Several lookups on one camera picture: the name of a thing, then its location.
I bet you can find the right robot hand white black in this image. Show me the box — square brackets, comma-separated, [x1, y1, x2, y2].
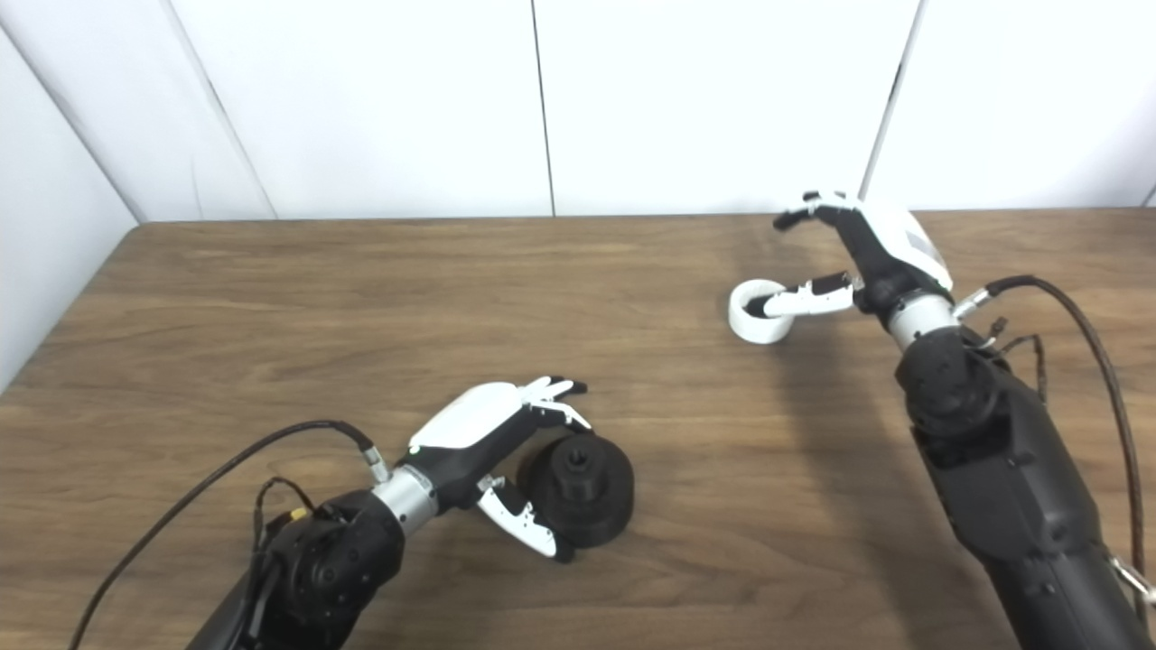
[773, 190, 956, 319]

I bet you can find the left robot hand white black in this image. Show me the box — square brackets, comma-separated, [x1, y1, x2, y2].
[396, 376, 594, 563]

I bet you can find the round black plastic part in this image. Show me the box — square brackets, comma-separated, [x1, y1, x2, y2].
[517, 433, 636, 549]

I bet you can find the white plastic ring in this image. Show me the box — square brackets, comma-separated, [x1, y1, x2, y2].
[728, 279, 796, 345]

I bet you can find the thin right arm wire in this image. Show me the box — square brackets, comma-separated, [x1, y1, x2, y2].
[980, 315, 1047, 404]

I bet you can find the thin arm wire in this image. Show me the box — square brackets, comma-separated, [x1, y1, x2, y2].
[980, 315, 1047, 404]
[252, 476, 313, 553]

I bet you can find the thin left arm wire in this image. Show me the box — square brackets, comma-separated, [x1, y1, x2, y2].
[252, 476, 313, 553]

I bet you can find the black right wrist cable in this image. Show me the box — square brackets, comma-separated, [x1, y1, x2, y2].
[953, 274, 1156, 624]

